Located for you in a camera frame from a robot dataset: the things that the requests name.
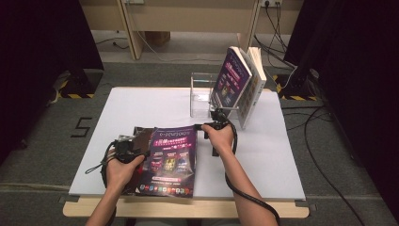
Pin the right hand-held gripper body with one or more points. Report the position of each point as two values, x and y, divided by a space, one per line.
219 123

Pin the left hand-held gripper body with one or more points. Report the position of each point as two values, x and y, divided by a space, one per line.
127 149

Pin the black book with red print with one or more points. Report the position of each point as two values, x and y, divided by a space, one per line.
142 138

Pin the purple paperback book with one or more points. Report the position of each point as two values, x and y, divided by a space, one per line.
230 81
171 157

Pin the clear acrylic book rack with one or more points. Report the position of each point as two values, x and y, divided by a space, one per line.
200 94

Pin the person's right hand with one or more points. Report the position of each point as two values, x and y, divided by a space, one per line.
221 138

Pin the person's left hand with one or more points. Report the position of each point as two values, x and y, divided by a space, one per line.
120 174

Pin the light wooden table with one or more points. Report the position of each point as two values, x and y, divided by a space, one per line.
188 208

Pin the black stand base striped tape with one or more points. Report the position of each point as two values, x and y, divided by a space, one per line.
298 84
84 81

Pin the brown cardboard box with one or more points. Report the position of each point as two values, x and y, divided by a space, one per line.
158 37

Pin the light wooden desk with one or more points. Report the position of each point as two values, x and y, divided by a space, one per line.
188 19

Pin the black curtain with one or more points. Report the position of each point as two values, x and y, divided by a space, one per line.
37 62
360 78

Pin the white wall socket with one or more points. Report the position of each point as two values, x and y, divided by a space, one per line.
272 3

